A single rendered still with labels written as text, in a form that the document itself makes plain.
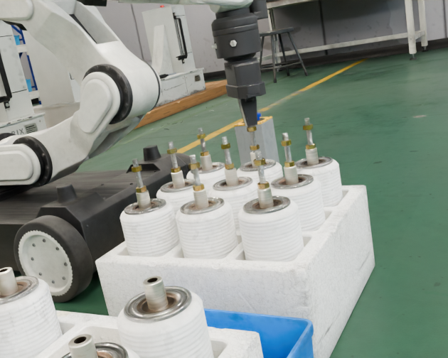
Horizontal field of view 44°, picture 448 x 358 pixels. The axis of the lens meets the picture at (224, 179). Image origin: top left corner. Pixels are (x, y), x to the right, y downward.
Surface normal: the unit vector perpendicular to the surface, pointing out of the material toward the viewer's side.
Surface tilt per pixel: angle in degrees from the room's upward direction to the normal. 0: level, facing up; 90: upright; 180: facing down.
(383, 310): 0
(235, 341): 0
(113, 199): 46
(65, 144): 90
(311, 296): 90
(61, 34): 112
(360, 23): 90
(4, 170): 90
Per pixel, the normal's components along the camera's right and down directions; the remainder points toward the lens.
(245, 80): 0.24, 0.21
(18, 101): 0.87, -0.03
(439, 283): -0.18, -0.95
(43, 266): -0.47, 0.31
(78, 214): 0.49, -0.69
